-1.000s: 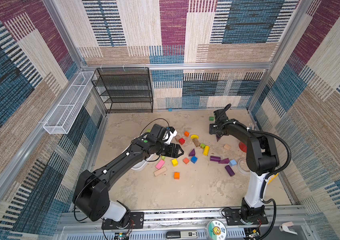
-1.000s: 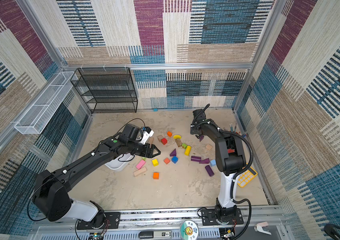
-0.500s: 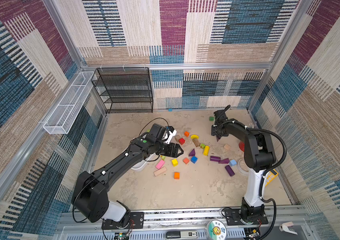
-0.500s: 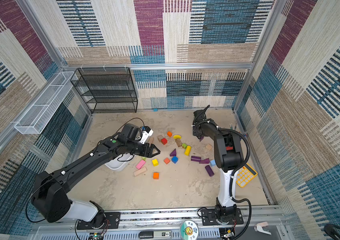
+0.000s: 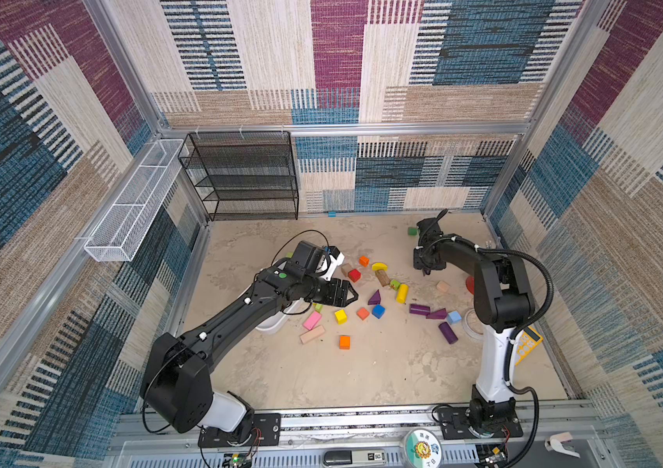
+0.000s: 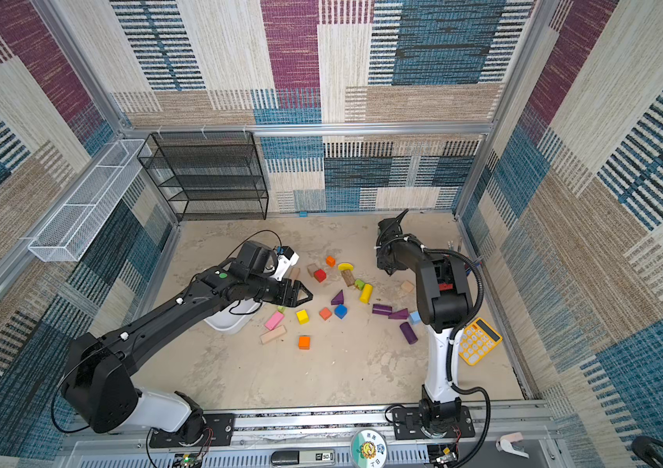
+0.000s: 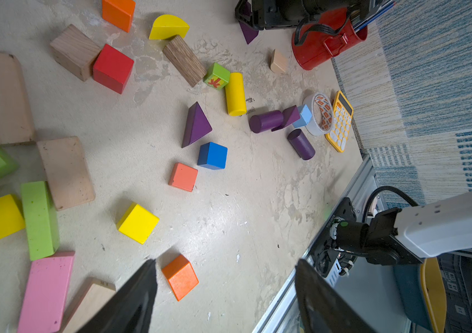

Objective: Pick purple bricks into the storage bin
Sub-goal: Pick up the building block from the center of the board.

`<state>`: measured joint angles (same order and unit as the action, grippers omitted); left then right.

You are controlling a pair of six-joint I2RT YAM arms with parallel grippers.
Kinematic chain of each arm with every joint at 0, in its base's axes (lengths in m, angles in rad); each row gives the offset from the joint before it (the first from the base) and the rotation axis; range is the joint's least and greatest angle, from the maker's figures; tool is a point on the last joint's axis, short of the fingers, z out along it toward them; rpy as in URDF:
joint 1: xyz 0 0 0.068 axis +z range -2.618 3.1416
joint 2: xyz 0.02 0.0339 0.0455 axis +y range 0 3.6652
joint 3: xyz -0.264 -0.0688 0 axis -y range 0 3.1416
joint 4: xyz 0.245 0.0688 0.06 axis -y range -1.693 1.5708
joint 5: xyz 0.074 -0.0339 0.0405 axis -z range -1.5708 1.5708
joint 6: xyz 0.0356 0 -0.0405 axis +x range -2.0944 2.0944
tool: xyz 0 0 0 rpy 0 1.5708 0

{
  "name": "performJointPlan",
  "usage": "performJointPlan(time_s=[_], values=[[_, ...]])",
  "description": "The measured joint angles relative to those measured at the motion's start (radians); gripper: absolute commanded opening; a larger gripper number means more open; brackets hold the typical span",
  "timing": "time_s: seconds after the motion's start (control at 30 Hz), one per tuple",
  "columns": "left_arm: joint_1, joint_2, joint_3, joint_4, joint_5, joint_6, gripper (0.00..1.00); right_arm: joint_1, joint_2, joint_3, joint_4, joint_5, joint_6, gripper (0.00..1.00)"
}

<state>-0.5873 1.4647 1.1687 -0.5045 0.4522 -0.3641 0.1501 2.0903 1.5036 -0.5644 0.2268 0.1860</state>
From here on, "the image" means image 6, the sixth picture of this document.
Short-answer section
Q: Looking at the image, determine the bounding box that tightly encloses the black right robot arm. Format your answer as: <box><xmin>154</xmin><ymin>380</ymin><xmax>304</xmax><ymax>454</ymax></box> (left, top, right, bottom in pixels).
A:
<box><xmin>375</xmin><ymin>212</ymin><xmax>484</xmax><ymax>440</ymax></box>

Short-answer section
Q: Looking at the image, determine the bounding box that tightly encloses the pink rectangular block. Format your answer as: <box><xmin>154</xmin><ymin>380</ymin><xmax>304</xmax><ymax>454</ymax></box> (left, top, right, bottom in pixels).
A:
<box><xmin>264</xmin><ymin>311</ymin><xmax>285</xmax><ymax>331</ymax></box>

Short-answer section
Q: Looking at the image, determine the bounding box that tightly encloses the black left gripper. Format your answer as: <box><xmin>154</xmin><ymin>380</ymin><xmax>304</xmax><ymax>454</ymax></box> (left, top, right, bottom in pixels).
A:
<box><xmin>248</xmin><ymin>277</ymin><xmax>317</xmax><ymax>310</ymax></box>

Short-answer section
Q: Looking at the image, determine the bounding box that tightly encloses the white wire mesh basket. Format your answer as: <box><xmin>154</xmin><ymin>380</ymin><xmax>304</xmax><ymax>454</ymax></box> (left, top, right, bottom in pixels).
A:
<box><xmin>28</xmin><ymin>140</ymin><xmax>144</xmax><ymax>262</ymax></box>

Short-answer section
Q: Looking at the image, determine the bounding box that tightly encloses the red-orange small cube block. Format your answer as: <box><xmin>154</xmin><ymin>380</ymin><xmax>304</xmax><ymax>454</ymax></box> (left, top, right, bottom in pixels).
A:
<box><xmin>320</xmin><ymin>308</ymin><xmax>333</xmax><ymax>321</ymax></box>

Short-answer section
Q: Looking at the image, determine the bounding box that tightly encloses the black wire shelf rack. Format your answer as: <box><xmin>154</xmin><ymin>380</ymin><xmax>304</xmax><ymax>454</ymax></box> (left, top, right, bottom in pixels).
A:
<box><xmin>138</xmin><ymin>131</ymin><xmax>269</xmax><ymax>222</ymax></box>

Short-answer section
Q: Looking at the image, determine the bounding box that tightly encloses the purple wedge block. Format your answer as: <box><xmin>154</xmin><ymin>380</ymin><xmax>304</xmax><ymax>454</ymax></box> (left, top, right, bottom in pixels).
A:
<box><xmin>388</xmin><ymin>309</ymin><xmax>409</xmax><ymax>321</ymax></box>

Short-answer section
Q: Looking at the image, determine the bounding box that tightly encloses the orange cube block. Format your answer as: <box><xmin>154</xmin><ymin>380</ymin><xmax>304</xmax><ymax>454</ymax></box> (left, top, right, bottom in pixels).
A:
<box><xmin>298</xmin><ymin>337</ymin><xmax>311</xmax><ymax>350</ymax></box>

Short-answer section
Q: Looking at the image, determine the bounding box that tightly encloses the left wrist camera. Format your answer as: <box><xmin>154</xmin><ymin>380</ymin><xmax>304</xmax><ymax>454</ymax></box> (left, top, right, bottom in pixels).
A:
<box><xmin>272</xmin><ymin>246</ymin><xmax>299</xmax><ymax>280</ymax></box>

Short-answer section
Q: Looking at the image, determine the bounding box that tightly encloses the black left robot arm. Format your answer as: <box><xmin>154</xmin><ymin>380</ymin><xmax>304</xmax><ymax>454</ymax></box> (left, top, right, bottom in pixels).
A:
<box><xmin>58</xmin><ymin>241</ymin><xmax>313</xmax><ymax>447</ymax></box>

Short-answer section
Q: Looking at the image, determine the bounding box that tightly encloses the round green logo sticker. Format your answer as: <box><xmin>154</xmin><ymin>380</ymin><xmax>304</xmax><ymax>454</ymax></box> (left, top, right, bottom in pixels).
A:
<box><xmin>350</xmin><ymin>428</ymin><xmax>389</xmax><ymax>468</ymax></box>

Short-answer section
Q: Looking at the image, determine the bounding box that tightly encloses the beige wood cube block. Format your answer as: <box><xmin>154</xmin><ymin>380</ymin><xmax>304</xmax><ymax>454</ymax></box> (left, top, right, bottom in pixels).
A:
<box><xmin>401</xmin><ymin>281</ymin><xmax>415</xmax><ymax>294</ymax></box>

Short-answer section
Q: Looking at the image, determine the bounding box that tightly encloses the yellow cylinder block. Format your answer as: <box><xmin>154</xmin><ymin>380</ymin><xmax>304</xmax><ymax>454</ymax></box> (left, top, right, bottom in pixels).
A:
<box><xmin>360</xmin><ymin>284</ymin><xmax>373</xmax><ymax>304</ymax></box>

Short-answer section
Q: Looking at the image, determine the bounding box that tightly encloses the red cube block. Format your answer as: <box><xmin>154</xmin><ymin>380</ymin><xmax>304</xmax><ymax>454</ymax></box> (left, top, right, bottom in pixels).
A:
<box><xmin>314</xmin><ymin>269</ymin><xmax>327</xmax><ymax>283</ymax></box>

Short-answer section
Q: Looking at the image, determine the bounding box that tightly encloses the light blue cube block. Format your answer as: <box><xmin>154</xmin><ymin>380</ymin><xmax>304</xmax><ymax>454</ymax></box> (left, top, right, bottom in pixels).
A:
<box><xmin>409</xmin><ymin>311</ymin><xmax>421</xmax><ymax>325</ymax></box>

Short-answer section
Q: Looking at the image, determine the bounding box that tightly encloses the small natural wood cube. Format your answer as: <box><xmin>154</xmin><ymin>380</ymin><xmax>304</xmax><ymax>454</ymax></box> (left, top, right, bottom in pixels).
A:
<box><xmin>307</xmin><ymin>263</ymin><xmax>320</xmax><ymax>276</ymax></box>

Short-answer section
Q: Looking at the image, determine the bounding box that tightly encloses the purple triangle block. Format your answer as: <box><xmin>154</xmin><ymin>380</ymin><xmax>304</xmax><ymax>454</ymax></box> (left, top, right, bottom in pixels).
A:
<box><xmin>331</xmin><ymin>291</ymin><xmax>345</xmax><ymax>306</ymax></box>

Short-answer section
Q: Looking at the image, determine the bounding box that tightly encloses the yellow cube block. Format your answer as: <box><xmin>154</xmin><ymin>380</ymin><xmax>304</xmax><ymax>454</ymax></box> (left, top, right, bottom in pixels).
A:
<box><xmin>296</xmin><ymin>310</ymin><xmax>310</xmax><ymax>325</ymax></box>

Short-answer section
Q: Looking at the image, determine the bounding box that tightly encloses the yellow calculator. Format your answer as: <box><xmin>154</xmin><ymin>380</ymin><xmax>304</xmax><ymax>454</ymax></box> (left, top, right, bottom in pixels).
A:
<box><xmin>458</xmin><ymin>318</ymin><xmax>503</xmax><ymax>367</ymax></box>

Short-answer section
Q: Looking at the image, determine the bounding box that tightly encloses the striped dark wood block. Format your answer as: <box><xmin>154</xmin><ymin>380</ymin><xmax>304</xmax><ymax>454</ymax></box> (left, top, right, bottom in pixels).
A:
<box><xmin>341</xmin><ymin>270</ymin><xmax>356</xmax><ymax>288</ymax></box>

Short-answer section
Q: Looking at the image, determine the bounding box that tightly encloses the purple cylinder block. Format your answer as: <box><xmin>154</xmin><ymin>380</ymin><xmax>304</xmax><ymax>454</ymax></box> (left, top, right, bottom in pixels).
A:
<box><xmin>400</xmin><ymin>323</ymin><xmax>418</xmax><ymax>345</ymax></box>

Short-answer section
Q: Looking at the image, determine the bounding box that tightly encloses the long natural wood block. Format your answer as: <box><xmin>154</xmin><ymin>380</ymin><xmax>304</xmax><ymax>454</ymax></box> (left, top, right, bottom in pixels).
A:
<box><xmin>260</xmin><ymin>326</ymin><xmax>286</xmax><ymax>344</ymax></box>

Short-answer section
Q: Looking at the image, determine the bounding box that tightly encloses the white plastic storage bin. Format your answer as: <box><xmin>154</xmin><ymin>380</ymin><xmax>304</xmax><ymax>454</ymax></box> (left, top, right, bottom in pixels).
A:
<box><xmin>204</xmin><ymin>300</ymin><xmax>260</xmax><ymax>335</ymax></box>

